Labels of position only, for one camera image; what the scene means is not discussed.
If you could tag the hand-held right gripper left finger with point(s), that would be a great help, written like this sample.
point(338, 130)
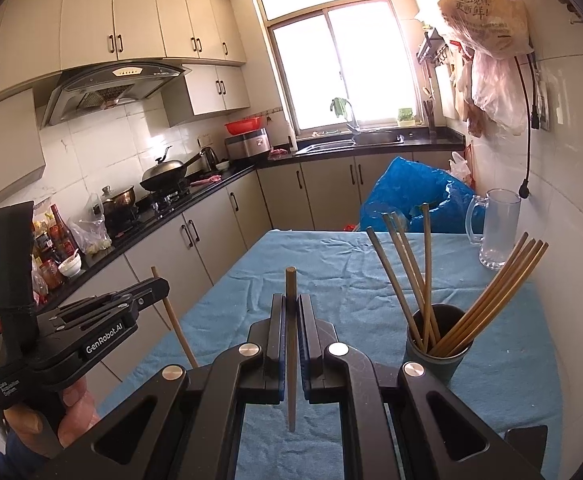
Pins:
point(279, 340)

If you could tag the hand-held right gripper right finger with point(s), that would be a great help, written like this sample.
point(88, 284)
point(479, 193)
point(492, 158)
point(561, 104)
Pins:
point(305, 345)

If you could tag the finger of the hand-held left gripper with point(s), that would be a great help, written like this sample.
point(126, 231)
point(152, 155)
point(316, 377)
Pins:
point(141, 294)

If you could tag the single wooden chopstick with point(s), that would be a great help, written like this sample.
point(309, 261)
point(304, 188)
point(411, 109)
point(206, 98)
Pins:
point(291, 285)
point(176, 325)

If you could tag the dark round utensil cup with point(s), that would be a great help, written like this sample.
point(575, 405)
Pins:
point(436, 367)

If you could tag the bunch of wooden chopsticks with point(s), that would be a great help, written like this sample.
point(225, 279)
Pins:
point(427, 260)

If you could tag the person's left hand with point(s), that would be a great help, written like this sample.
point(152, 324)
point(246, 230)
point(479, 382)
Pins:
point(78, 410)

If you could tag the cluster of sauce bottles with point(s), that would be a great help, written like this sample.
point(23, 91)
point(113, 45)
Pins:
point(56, 240)

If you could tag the small white bowl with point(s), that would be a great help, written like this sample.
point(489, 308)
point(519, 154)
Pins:
point(69, 266)

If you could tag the clear plastic food bag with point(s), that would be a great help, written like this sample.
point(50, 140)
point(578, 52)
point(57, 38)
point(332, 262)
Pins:
point(91, 232)

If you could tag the blue towel cloth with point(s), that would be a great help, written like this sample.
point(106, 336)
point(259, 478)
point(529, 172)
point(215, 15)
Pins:
point(321, 260)

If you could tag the steel cooking pot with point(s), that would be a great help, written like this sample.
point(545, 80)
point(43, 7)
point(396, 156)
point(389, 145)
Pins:
point(119, 205)

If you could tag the gas stove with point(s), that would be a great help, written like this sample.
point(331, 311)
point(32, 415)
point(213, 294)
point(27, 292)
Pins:
point(166, 200)

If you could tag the black wok with lid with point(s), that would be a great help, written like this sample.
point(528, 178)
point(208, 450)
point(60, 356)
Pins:
point(164, 172)

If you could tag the raw pink meat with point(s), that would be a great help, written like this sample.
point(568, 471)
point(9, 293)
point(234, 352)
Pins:
point(206, 179)
point(278, 152)

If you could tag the cream lower kitchen cabinets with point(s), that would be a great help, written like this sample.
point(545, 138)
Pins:
point(281, 190)

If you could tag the cream kitchen cabinets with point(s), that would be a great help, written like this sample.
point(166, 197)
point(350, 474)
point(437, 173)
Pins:
point(281, 190)
point(136, 20)

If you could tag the steel kettle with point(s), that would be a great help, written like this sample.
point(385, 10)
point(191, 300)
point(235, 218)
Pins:
point(209, 159)

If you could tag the black kitchen countertop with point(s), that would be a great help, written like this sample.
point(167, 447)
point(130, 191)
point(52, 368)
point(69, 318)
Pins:
point(241, 170)

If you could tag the blue plastic bag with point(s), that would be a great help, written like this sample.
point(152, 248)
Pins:
point(396, 185)

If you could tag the red plastic basin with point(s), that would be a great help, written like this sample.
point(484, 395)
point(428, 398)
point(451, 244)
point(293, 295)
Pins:
point(244, 124)

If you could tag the range hood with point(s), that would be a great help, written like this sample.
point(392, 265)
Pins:
point(111, 90)

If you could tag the steel kitchen sink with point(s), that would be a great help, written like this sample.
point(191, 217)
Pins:
point(366, 137)

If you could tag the clear glass mug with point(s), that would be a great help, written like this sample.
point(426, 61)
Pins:
point(499, 230)

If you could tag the steel sink faucet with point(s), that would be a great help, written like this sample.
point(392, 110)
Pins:
point(352, 117)

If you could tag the white plastic bag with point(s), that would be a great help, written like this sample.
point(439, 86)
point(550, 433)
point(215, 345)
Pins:
point(460, 165)

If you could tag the green cloth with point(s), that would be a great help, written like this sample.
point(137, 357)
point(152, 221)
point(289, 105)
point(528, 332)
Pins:
point(338, 106)

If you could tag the black rectangular block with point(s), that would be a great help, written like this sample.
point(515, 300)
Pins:
point(529, 440)

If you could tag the dark countertop utensil holder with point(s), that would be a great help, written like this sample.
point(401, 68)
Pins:
point(429, 117)

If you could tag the cream upper kitchen cabinets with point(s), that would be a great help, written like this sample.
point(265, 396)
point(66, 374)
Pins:
point(136, 20)

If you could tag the kitchen window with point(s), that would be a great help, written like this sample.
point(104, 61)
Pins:
point(336, 60)

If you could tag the translucent pink hanging bags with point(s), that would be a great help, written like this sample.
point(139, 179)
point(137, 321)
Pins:
point(496, 90)

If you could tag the tan printed hanging bag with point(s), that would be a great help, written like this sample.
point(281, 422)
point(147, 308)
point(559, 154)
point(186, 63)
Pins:
point(486, 10)

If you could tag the metal wall rack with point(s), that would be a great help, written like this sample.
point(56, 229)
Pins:
point(431, 47)

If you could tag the wall power socket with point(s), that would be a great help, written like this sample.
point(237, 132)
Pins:
point(544, 102)

